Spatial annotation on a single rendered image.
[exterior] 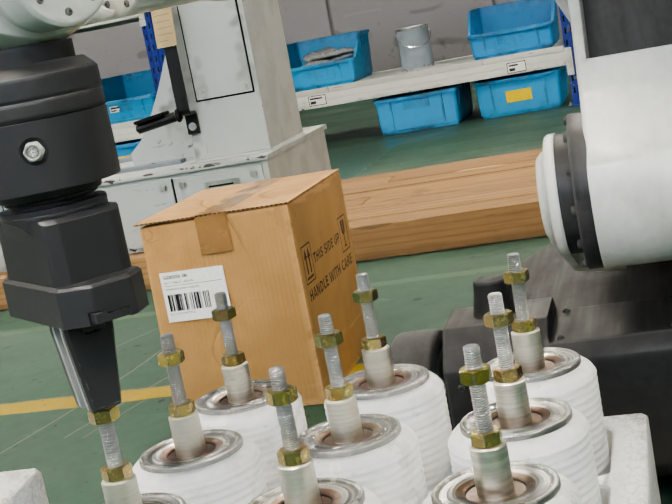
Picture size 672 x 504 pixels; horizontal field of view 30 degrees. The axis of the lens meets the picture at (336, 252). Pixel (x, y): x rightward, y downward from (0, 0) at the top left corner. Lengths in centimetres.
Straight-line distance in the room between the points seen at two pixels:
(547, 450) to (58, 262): 33
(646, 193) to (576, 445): 31
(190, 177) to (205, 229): 116
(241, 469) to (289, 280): 91
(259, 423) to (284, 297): 82
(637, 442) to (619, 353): 25
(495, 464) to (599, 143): 43
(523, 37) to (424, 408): 453
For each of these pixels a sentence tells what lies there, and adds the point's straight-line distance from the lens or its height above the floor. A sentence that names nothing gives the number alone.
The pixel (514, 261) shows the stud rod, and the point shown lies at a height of 34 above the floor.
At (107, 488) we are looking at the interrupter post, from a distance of 81.
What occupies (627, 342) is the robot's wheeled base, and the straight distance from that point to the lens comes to 124.
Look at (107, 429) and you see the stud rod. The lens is 80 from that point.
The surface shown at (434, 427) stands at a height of 22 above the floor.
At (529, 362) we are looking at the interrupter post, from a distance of 96.
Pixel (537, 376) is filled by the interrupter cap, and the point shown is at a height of 25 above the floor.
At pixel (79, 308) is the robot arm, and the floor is 40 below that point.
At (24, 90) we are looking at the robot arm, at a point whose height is 53.
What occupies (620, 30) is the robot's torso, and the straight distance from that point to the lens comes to 121.
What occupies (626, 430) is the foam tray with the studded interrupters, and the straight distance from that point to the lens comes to 102.
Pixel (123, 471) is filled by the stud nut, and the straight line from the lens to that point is 80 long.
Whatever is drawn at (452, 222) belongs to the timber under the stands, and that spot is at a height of 6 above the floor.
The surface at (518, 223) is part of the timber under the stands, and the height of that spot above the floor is 4.
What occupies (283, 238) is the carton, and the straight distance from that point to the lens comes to 177.
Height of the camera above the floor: 53
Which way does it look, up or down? 10 degrees down
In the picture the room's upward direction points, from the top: 11 degrees counter-clockwise
